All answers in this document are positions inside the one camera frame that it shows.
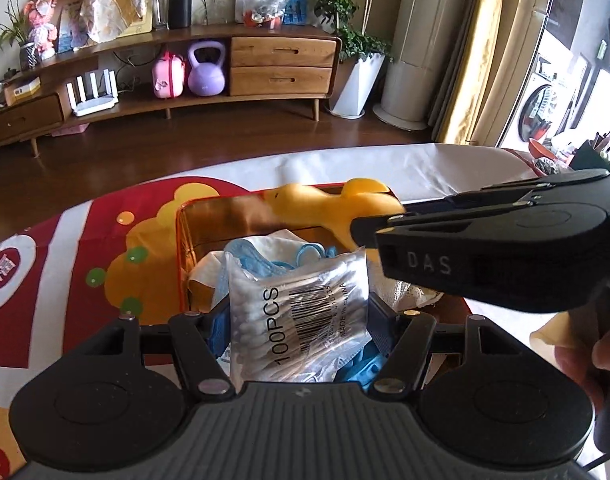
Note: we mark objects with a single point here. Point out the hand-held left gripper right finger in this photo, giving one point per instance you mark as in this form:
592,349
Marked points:
382,322

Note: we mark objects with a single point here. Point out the white planter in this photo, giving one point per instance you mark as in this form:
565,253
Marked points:
357,90

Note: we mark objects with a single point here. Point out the dark wooden drawer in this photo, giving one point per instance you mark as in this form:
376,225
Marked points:
22,120

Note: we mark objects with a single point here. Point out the potted orchid plant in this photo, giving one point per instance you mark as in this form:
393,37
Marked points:
27,55

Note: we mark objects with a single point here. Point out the pink doll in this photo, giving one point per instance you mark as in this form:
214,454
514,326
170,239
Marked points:
40,25

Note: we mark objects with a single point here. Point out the white router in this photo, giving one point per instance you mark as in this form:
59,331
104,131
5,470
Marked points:
92,100

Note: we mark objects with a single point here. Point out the pink toy suitcase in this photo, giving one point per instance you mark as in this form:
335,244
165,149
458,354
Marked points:
167,77

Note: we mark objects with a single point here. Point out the crumpled silver foil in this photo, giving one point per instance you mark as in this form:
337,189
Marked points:
550,166

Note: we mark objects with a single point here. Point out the picture box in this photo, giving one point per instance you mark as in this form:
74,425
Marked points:
70,25

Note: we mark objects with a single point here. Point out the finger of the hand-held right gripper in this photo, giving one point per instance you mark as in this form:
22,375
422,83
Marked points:
367,230
460,202

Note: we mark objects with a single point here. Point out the yellow plush toy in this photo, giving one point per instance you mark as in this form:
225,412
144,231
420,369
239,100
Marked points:
325,205

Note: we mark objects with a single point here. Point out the purple kettlebell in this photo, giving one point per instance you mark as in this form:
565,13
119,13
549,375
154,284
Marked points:
206,77

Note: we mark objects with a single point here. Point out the white lace cloth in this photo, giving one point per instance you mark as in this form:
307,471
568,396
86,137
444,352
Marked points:
410,292

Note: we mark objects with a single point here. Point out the black pen holder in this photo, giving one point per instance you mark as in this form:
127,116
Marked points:
592,157

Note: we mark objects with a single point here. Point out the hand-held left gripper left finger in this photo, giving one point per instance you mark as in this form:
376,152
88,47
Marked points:
220,325

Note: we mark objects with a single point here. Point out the blue face mask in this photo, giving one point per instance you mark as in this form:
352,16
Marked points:
250,260

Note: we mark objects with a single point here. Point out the small cardboard box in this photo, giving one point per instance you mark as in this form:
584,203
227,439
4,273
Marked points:
21,91

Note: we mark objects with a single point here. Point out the blue plastic pack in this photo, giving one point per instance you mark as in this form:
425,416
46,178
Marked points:
295,5

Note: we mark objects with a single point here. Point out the white washing machine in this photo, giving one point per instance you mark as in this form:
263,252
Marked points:
535,110

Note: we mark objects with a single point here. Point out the clear glass vase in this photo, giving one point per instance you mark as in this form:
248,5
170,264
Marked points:
160,10

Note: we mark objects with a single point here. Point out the green indoor tree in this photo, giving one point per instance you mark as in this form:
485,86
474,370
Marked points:
345,5

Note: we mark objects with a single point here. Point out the bag of cotton swabs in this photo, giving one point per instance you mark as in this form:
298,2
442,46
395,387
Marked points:
295,320

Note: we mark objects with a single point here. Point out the yellow curtain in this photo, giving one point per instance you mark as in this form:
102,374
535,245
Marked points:
485,50

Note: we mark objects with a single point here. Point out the light wooden drawer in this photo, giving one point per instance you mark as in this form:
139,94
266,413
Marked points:
280,81
282,51

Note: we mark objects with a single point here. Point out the black speaker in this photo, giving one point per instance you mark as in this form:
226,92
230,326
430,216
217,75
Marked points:
180,9

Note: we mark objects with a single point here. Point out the red tin box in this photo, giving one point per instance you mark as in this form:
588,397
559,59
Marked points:
220,215

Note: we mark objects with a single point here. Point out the wooden TV cabinet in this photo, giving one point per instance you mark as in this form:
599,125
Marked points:
135,42

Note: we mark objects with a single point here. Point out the clear plastic bag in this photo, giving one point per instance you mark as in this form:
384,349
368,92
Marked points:
265,2

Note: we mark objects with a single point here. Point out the white tower air conditioner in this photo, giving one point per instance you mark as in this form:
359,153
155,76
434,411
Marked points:
430,50

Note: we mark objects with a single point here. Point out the flat pink item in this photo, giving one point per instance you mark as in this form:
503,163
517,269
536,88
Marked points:
70,130

